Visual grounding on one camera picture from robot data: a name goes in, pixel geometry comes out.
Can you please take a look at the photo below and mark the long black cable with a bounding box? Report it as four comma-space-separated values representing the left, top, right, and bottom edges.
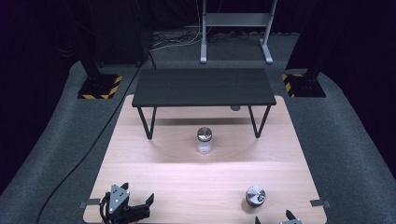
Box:
35, 52, 157, 224

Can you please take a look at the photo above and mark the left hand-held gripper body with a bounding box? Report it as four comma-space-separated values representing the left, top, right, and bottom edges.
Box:
99, 184, 151, 224

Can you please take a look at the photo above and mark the bundle of floor cables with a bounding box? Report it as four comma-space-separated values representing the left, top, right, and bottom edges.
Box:
148, 30, 204, 52

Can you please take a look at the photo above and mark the black stand with striped base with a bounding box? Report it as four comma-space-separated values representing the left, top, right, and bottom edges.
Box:
77, 59, 124, 101
281, 68, 327, 98

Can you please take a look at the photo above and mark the white powder spice jar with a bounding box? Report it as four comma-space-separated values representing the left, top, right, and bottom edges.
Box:
196, 126, 214, 155

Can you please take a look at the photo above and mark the brown powder spice jar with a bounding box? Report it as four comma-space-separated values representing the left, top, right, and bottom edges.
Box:
244, 185, 267, 209

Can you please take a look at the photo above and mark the grey metal stand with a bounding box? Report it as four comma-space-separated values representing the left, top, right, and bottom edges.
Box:
199, 0, 278, 65

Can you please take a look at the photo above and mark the black shelf riser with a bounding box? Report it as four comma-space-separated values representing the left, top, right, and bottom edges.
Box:
131, 67, 277, 140

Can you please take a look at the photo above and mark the grey tape strip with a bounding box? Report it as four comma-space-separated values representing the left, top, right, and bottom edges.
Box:
310, 199, 332, 208
78, 198, 102, 209

